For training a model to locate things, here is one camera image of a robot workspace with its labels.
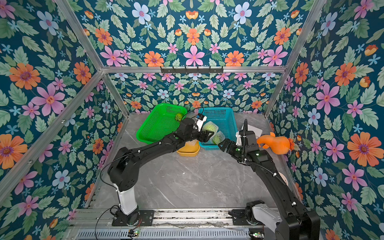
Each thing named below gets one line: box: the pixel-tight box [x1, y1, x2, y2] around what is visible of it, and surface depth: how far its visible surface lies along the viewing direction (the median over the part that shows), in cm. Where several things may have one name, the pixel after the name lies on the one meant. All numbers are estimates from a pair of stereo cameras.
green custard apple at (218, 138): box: [212, 132, 225, 145], surface depth 98 cm
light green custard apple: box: [202, 122, 219, 137], surface depth 84 cm
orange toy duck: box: [256, 132, 291, 155], surface depth 95 cm
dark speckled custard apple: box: [175, 113, 183, 122], surface depth 112 cm
